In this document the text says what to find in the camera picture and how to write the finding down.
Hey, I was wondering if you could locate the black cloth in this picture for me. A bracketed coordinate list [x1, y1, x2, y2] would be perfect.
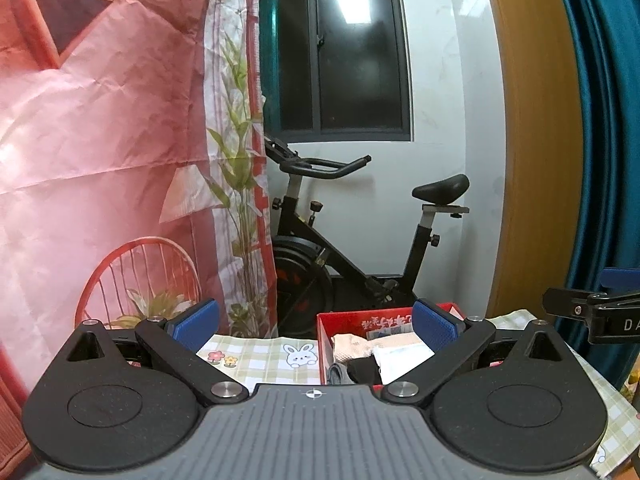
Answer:
[347, 357, 384, 385]

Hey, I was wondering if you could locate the beige knitted cloth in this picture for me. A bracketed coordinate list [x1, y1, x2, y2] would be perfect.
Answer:
[331, 332, 423, 364]

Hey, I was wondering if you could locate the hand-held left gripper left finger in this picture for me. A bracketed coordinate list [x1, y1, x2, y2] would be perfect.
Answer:
[64, 297, 249, 407]

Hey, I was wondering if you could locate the printed pink backdrop cloth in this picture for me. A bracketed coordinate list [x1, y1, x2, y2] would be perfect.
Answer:
[0, 0, 281, 480]

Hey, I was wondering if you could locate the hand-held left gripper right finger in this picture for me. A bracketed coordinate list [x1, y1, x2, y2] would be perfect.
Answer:
[381, 298, 567, 406]

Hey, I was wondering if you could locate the black exercise bike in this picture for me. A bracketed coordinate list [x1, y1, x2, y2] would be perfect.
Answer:
[262, 135, 471, 339]

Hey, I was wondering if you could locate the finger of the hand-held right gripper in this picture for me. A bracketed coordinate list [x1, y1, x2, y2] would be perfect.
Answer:
[601, 267, 640, 295]
[542, 287, 640, 320]

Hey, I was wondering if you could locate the teal curtain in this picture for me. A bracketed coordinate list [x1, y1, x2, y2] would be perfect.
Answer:
[550, 0, 640, 392]

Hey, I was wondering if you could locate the dark window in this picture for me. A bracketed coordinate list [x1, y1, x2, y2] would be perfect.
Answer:
[245, 0, 414, 144]

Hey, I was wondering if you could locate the white cloth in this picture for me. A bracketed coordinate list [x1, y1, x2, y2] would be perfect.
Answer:
[372, 342, 434, 384]

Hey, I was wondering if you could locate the checkered bunny tablecloth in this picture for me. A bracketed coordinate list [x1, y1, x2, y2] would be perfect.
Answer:
[195, 308, 640, 479]

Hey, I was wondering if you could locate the wooden door panel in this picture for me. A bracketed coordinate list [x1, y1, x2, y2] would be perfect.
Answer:
[477, 0, 597, 322]

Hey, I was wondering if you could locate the red cardboard box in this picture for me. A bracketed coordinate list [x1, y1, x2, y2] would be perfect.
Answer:
[316, 302, 468, 387]

